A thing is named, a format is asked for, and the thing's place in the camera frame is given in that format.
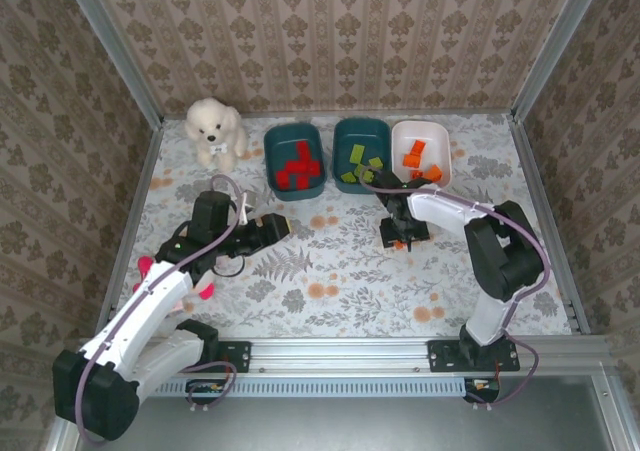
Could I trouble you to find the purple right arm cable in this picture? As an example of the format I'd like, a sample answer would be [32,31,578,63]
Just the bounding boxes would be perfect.
[358,166,552,412]

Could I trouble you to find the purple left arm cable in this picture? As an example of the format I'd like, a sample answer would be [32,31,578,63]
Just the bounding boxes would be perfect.
[73,173,246,445]

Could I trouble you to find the white plastic container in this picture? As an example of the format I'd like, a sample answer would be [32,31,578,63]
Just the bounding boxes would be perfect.
[391,119,454,190]

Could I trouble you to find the grey slotted cable duct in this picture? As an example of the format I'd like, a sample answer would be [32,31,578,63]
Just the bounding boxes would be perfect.
[149,376,469,398]

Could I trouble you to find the aluminium back rail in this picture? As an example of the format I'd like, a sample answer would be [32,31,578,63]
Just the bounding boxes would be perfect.
[160,110,516,121]

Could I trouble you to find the grey metal panel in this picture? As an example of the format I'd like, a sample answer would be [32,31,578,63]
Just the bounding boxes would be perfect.
[74,395,617,451]

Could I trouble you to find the aluminium frame post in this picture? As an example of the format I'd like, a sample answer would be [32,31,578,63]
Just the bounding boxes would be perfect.
[58,0,165,127]
[510,0,610,121]

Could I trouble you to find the dark teal plastic container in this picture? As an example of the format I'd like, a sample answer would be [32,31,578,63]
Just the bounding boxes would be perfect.
[263,122,326,202]
[332,115,391,195]

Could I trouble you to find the aluminium side rail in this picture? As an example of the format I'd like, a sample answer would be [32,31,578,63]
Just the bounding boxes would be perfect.
[95,118,166,338]
[508,114,592,335]

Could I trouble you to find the thin black camera cable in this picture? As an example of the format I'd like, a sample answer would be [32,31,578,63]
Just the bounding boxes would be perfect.
[208,253,247,278]

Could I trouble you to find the aluminium front rail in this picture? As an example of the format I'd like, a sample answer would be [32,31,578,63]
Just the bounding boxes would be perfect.
[74,337,612,373]

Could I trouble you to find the white plush dog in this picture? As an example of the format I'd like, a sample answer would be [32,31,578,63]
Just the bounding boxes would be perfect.
[184,97,250,175]

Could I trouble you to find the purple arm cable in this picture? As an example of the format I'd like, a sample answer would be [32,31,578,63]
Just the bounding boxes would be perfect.
[73,173,246,445]
[358,166,552,412]

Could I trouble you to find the white plush toy pink ears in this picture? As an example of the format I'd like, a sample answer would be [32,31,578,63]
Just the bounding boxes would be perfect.
[132,255,217,317]

